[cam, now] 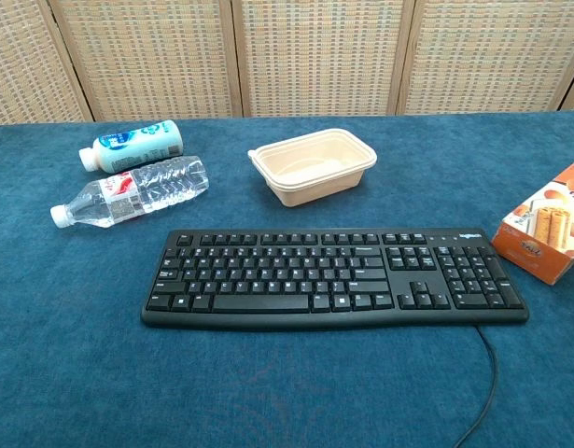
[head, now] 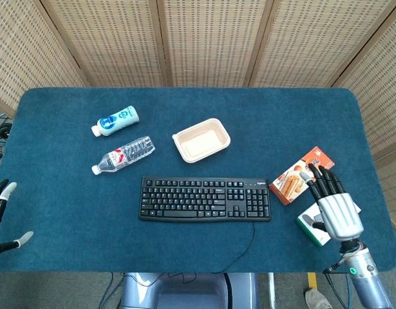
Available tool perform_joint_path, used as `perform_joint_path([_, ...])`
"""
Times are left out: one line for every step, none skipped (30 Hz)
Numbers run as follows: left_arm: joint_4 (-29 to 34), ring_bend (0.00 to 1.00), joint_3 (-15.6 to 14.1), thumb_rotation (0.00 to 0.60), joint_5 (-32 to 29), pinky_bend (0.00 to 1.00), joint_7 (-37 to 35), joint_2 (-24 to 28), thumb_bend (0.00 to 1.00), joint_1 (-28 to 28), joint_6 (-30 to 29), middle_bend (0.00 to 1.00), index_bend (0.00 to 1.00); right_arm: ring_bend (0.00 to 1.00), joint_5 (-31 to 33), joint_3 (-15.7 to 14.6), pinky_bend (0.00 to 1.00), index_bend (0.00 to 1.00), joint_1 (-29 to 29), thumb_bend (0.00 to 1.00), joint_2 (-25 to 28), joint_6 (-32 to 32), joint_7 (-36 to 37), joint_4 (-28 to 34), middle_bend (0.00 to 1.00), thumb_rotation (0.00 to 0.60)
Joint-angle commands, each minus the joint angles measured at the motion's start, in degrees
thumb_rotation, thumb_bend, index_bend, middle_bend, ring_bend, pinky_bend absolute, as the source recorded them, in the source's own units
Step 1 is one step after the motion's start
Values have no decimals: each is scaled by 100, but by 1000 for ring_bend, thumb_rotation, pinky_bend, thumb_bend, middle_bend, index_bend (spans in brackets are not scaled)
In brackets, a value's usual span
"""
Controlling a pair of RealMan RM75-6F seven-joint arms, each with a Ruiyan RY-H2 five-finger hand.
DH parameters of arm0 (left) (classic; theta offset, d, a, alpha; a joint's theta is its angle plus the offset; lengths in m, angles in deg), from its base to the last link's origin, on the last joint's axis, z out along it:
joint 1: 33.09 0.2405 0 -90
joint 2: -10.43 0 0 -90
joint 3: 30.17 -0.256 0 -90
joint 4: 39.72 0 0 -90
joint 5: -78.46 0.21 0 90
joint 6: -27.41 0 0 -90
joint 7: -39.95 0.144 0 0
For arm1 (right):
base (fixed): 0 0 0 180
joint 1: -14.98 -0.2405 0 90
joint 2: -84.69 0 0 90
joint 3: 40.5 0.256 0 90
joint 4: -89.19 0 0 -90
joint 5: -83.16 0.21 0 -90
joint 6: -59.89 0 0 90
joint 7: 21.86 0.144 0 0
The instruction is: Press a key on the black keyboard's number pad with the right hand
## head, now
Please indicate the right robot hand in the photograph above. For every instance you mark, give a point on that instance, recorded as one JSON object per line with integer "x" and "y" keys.
{"x": 337, "y": 210}

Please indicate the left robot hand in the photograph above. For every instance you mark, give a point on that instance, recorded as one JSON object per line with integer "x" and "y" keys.
{"x": 3, "y": 206}

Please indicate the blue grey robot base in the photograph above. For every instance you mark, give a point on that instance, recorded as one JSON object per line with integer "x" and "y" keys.
{"x": 188, "y": 291}

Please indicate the black keyboard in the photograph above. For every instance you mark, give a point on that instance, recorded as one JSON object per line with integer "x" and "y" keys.
{"x": 205, "y": 199}

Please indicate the white green usb hub box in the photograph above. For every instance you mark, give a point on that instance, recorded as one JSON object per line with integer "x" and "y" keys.
{"x": 318, "y": 239}

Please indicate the orange snack box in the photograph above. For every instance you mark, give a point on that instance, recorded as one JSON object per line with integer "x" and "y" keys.
{"x": 289, "y": 186}

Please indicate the blue table mat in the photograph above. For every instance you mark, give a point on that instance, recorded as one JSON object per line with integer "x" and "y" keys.
{"x": 72, "y": 206}

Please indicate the white sneaker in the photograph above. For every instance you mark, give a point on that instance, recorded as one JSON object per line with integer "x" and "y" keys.
{"x": 316, "y": 299}

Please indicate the clear plastic water bottle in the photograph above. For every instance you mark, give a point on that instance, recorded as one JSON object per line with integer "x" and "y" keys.
{"x": 123, "y": 155}

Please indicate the white blue drink bottle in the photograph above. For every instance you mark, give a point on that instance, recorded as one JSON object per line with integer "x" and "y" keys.
{"x": 115, "y": 121}

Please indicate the beige plastic food container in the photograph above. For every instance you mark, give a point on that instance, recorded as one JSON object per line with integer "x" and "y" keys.
{"x": 201, "y": 140}

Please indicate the woven folding screen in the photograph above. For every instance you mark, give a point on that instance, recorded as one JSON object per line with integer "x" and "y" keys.
{"x": 204, "y": 42}

